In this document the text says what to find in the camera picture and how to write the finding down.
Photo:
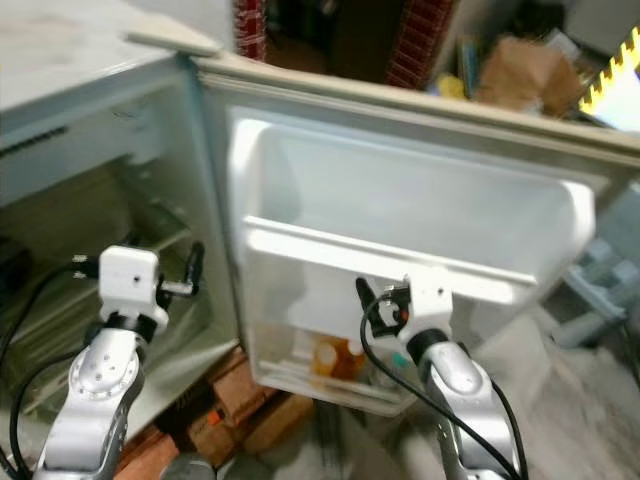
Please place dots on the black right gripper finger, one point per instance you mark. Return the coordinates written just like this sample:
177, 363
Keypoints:
367, 300

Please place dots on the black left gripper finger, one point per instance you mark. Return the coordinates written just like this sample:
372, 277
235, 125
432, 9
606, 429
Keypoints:
196, 264

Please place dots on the fridge door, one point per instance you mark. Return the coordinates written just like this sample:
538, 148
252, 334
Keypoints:
410, 190

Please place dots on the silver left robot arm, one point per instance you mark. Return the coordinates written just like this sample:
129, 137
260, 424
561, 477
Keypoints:
95, 400

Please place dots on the clear fridge shelf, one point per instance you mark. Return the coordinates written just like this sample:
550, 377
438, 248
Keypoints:
60, 320

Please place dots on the beige fridge hinge cover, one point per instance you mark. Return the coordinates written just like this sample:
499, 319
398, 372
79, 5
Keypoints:
172, 39

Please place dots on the clear bottle teal cap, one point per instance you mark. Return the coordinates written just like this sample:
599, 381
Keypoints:
400, 358

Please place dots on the orange drink bottle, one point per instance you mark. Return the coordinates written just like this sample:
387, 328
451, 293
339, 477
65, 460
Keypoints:
355, 358
325, 360

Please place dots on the red brick stack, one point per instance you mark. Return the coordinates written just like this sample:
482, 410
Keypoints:
250, 410

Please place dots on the grey robot leg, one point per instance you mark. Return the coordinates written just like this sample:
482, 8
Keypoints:
188, 469

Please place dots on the brown paper bag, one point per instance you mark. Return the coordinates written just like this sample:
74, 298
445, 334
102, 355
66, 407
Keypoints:
530, 75

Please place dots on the yellow black striped panel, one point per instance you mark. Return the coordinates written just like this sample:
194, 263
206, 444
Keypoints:
615, 85

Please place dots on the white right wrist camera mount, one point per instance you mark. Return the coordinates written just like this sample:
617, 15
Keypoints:
432, 295

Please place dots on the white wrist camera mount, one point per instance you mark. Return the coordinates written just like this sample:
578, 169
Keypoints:
432, 295
128, 280

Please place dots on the white door shelf rail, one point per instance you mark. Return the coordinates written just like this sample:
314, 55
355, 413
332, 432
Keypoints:
380, 255

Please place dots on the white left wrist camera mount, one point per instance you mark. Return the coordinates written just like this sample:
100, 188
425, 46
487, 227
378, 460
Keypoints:
128, 280

